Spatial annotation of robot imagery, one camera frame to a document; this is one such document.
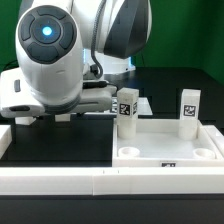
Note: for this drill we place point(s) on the white square tabletop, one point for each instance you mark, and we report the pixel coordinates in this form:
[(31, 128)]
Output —
[(157, 144)]

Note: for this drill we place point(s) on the white U-shaped obstacle fence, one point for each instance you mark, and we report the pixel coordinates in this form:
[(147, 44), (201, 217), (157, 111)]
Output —
[(132, 172)]

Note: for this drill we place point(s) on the white marker base plate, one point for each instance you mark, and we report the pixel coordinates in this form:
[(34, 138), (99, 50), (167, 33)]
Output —
[(143, 107)]

